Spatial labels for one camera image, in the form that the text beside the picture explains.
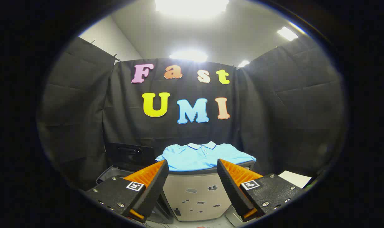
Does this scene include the dark grey washing machine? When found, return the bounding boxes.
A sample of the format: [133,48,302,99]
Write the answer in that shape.
[95,142,175,224]

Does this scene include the black backdrop cloth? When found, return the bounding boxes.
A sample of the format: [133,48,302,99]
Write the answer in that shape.
[37,35,346,190]

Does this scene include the large ceiling light panel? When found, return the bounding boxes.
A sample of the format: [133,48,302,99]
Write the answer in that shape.
[154,0,230,18]

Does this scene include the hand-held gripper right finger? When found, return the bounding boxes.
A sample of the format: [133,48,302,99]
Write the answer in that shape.
[217,158,306,223]

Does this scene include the white paper sheet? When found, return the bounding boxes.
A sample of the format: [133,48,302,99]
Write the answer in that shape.
[278,170,312,189]

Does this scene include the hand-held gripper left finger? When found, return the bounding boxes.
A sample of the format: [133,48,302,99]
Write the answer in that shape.
[84,159,169,224]

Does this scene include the grey cabinet with dark top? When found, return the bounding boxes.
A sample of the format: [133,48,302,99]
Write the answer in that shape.
[160,160,255,222]

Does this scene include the light blue polo shirt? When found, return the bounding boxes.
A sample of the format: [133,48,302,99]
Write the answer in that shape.
[155,141,256,172]

